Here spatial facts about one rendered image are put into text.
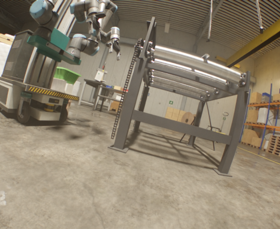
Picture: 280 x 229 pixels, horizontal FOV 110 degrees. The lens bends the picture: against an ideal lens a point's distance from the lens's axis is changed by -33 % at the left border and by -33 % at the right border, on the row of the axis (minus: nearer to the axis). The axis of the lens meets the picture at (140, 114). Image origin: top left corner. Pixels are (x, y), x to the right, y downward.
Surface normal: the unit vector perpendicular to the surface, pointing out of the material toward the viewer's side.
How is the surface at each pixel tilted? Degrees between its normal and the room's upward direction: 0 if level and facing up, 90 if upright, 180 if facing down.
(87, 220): 0
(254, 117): 90
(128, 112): 90
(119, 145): 90
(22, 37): 90
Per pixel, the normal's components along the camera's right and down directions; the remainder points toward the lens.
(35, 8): 0.12, 0.14
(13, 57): -0.24, -0.04
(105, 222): 0.25, -0.97
